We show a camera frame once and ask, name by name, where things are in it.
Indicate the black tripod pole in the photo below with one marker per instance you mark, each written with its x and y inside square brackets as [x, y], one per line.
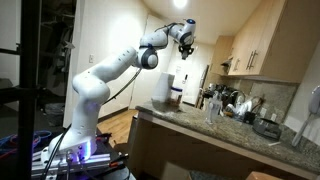
[30, 34]

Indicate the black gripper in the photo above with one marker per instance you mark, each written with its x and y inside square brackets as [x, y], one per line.
[185, 49]

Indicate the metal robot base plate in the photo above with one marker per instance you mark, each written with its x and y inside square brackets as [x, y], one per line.
[67, 162]

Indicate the black coffee maker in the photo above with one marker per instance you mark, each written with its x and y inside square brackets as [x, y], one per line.
[226, 94]

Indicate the black round appliance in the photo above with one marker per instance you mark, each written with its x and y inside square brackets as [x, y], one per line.
[266, 128]

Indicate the clear jar purple lid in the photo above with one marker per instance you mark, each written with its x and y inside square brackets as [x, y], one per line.
[175, 96]

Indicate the kitchen faucet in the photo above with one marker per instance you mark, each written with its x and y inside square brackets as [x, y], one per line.
[238, 97]

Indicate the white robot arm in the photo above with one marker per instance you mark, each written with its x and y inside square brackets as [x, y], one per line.
[92, 87]

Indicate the clear plastic water bottle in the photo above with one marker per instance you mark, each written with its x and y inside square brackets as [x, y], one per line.
[214, 106]

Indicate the upper wooden cabinets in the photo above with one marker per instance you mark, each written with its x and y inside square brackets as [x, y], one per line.
[275, 44]

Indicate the white paper towel roll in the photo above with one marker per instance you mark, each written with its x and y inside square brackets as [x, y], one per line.
[163, 87]

